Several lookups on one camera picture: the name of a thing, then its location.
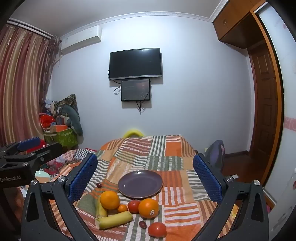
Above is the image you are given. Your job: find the wall-mounted black television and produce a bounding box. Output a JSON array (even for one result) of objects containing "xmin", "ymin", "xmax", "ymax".
[{"xmin": 109, "ymin": 48, "xmax": 162, "ymax": 80}]

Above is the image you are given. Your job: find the wardrobe with white sliding door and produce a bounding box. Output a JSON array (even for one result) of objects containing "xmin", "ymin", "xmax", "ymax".
[{"xmin": 251, "ymin": 2, "xmax": 296, "ymax": 232}]

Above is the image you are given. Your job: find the purple ceramic plate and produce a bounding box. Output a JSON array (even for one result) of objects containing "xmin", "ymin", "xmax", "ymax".
[{"xmin": 118, "ymin": 170, "xmax": 164, "ymax": 200}]

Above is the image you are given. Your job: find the small black wall monitor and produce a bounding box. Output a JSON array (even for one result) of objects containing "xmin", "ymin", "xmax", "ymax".
[{"xmin": 120, "ymin": 79, "xmax": 151, "ymax": 102}]

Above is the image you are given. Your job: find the white air conditioner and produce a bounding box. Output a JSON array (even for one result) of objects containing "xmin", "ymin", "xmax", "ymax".
[{"xmin": 60, "ymin": 25, "xmax": 102, "ymax": 55}]

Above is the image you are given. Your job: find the striped red curtain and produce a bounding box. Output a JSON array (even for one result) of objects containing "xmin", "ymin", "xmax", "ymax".
[{"xmin": 0, "ymin": 22, "xmax": 61, "ymax": 149}]

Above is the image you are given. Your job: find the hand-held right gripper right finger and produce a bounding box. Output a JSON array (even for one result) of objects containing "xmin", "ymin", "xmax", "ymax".
[{"xmin": 193, "ymin": 153, "xmax": 270, "ymax": 241}]

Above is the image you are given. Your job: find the yellow plastic chair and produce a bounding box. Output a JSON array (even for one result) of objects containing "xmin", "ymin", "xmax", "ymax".
[{"xmin": 122, "ymin": 130, "xmax": 145, "ymax": 138}]

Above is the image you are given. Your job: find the dark patterned cloth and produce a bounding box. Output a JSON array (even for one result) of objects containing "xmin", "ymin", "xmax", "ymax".
[{"xmin": 54, "ymin": 94, "xmax": 80, "ymax": 121}]

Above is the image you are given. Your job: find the striped patchwork blanket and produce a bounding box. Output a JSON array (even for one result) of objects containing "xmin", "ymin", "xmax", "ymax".
[{"xmin": 50, "ymin": 135, "xmax": 240, "ymax": 241}]

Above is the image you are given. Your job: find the brown wooden door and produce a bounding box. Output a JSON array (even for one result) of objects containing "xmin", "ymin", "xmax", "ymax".
[{"xmin": 247, "ymin": 40, "xmax": 279, "ymax": 158}]

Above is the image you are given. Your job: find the curtain rail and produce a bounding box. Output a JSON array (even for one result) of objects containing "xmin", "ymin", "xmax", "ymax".
[{"xmin": 6, "ymin": 20, "xmax": 54, "ymax": 39}]

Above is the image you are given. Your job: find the large orange with sticker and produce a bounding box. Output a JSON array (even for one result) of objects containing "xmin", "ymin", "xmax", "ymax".
[{"xmin": 138, "ymin": 199, "xmax": 159, "ymax": 219}]

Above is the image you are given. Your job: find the checkered patchwork quilt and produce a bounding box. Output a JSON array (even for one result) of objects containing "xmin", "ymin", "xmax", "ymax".
[{"xmin": 35, "ymin": 148, "xmax": 97, "ymax": 183}]

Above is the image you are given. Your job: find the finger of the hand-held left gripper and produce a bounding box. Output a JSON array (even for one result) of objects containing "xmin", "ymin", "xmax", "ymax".
[
  {"xmin": 0, "ymin": 142, "xmax": 63, "ymax": 170},
  {"xmin": 0, "ymin": 137, "xmax": 41, "ymax": 158}
]

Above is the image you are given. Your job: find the red plastic bag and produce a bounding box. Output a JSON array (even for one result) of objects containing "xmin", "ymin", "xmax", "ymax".
[{"xmin": 39, "ymin": 113, "xmax": 56, "ymax": 128}]

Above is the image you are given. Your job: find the yellow banana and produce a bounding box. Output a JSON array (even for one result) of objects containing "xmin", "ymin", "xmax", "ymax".
[
  {"xmin": 95, "ymin": 211, "xmax": 134, "ymax": 230},
  {"xmin": 95, "ymin": 198, "xmax": 108, "ymax": 218}
]

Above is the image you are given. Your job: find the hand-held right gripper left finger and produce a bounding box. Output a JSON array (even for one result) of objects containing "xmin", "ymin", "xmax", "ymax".
[{"xmin": 20, "ymin": 153, "xmax": 99, "ymax": 241}]

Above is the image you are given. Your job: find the wooden overhead cabinet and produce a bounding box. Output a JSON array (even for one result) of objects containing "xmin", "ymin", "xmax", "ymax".
[{"xmin": 212, "ymin": 0, "xmax": 267, "ymax": 49}]

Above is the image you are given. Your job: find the red tomato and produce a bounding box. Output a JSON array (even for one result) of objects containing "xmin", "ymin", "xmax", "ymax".
[
  {"xmin": 148, "ymin": 222, "xmax": 167, "ymax": 238},
  {"xmin": 127, "ymin": 200, "xmax": 140, "ymax": 214}
]

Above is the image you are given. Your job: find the green patterned storage box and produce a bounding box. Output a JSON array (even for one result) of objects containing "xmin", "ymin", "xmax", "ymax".
[{"xmin": 44, "ymin": 126, "xmax": 78, "ymax": 147}]

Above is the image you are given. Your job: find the purple backpack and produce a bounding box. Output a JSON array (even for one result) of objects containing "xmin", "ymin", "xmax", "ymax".
[{"xmin": 205, "ymin": 140, "xmax": 225, "ymax": 173}]

